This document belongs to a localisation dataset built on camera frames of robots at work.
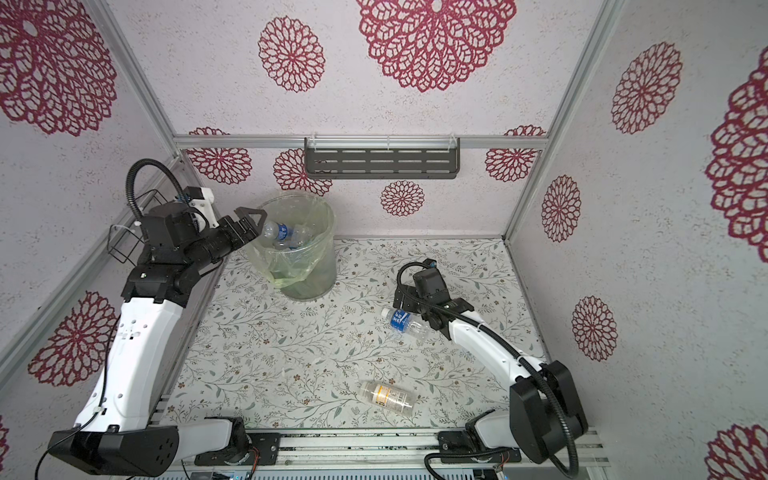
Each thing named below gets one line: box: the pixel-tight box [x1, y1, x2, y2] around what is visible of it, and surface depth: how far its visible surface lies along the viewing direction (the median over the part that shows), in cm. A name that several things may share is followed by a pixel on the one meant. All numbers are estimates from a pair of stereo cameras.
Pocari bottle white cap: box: [380, 307, 430, 340], surface depth 94 cm
